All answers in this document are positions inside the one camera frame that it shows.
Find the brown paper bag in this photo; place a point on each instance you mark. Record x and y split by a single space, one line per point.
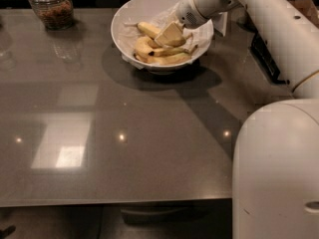
308 9

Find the left glass jar with nuts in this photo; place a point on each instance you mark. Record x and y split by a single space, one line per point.
54 14

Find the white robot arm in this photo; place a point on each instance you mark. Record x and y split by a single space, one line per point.
275 177

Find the white paper stand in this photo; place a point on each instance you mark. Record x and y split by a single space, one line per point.
220 23

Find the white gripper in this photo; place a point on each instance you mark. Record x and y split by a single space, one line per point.
186 15

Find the yellow banana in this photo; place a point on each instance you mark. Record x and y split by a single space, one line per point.
152 31
165 60
146 47

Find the white bowl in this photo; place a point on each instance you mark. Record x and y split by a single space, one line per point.
133 14

